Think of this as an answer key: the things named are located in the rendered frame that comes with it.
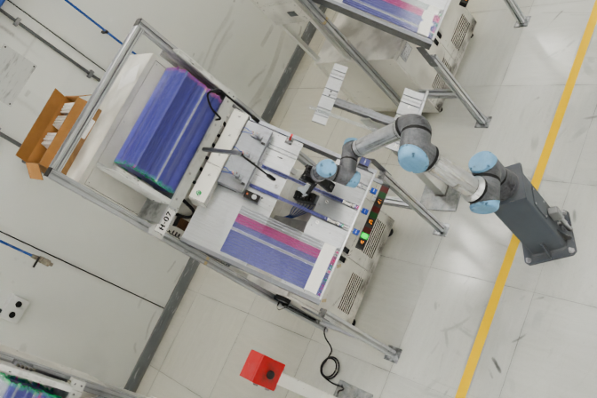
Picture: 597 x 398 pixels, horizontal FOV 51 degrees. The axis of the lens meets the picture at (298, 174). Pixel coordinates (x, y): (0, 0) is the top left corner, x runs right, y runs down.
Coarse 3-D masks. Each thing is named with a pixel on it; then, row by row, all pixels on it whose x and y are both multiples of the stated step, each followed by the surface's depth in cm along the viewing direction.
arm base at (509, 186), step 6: (510, 174) 268; (504, 180) 265; (510, 180) 266; (516, 180) 269; (504, 186) 266; (510, 186) 268; (516, 186) 268; (504, 192) 267; (510, 192) 268; (504, 198) 269
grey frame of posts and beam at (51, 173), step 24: (144, 24) 269; (168, 48) 278; (192, 72) 290; (264, 120) 319; (48, 168) 250; (192, 168) 289; (408, 192) 324; (120, 216) 270; (432, 216) 340; (168, 240) 287; (216, 264) 307; (360, 336) 308
